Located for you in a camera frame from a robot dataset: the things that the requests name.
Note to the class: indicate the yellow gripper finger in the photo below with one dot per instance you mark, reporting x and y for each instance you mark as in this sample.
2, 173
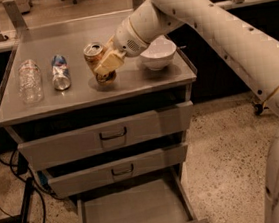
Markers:
109, 46
111, 60

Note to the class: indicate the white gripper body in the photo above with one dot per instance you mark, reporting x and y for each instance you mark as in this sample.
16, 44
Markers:
127, 37

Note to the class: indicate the orange soda can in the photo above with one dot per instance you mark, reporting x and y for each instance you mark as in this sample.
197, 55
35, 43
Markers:
93, 53

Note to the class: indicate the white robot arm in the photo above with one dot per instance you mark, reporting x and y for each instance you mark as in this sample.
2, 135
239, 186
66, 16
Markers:
255, 54

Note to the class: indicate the blue crushed soda can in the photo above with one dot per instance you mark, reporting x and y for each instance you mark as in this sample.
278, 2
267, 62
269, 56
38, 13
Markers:
61, 74

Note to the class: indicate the top grey drawer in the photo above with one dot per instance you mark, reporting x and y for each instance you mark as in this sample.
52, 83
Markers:
100, 138

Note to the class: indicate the grey drawer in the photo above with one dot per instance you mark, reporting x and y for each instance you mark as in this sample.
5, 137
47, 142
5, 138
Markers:
100, 138
112, 172
156, 197

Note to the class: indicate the grey metal drawer cabinet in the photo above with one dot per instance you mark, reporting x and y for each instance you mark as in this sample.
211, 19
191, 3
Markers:
85, 103

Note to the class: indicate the middle grey drawer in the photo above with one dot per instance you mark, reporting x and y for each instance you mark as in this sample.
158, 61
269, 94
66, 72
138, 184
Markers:
112, 172

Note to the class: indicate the bottom grey drawer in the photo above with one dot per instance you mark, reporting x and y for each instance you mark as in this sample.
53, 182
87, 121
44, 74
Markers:
156, 197

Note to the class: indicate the white ceramic bowl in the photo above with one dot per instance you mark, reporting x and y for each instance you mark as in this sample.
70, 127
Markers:
159, 54

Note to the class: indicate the clear plastic bottle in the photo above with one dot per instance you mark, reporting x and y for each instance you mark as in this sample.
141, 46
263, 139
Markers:
30, 82

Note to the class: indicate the white horizontal rail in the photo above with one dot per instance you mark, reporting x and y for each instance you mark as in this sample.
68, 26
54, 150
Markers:
228, 5

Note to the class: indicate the yellow wheeled cart frame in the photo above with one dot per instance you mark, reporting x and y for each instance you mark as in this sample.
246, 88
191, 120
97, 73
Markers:
259, 107

